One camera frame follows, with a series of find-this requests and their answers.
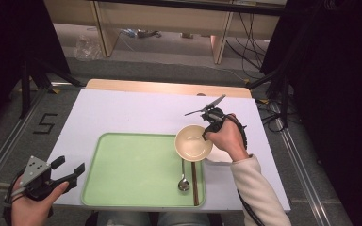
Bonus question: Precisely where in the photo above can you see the white table board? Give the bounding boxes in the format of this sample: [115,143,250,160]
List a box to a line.
[49,89,291,213]

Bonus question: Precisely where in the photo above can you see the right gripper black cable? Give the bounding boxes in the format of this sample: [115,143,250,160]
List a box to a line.
[230,114,266,226]

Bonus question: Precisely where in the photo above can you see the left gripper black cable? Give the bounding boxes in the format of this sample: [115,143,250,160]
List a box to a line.
[2,170,27,226]

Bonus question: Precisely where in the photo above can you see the aluminium floor rail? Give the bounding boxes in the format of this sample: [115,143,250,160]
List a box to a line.
[268,102,336,226]
[0,82,76,200]

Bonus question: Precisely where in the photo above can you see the person's right hand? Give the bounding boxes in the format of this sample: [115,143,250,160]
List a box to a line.
[205,113,250,163]

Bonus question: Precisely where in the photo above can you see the black metal stand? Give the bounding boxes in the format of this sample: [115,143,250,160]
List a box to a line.
[18,57,86,120]
[246,69,291,130]

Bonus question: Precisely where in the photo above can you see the green tray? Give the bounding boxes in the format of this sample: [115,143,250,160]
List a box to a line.
[80,132,206,209]

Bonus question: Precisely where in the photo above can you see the light wooden desk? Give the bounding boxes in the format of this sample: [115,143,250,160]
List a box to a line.
[41,0,287,65]

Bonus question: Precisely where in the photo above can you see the blue and black cable bundle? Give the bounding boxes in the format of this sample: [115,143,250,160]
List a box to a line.
[119,28,163,40]

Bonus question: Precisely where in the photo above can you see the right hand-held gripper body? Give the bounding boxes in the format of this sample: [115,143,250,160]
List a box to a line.
[184,94,227,129]

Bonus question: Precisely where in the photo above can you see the hanging black cables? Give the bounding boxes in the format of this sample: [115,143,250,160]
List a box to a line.
[225,12,272,79]

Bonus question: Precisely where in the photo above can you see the person's legs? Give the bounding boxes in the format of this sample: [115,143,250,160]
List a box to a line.
[95,210,212,226]

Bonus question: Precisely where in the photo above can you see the person's left hand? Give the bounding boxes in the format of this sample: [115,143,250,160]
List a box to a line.
[9,177,71,226]

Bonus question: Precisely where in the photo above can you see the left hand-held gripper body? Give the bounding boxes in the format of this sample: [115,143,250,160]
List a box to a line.
[19,155,73,202]

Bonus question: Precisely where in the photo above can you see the black curtain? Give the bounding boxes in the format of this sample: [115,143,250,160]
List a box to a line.
[0,0,72,142]
[259,0,362,226]

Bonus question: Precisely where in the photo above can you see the black floor cables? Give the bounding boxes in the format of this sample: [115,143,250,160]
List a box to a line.
[256,98,288,134]

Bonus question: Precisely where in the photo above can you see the clear plastic bag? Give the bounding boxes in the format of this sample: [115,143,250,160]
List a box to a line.
[74,33,104,61]

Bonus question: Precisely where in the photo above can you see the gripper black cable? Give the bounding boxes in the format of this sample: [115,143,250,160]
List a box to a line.
[230,114,266,226]
[2,170,27,226]

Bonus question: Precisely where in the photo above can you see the metal spoon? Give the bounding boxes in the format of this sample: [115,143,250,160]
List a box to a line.
[177,157,191,192]

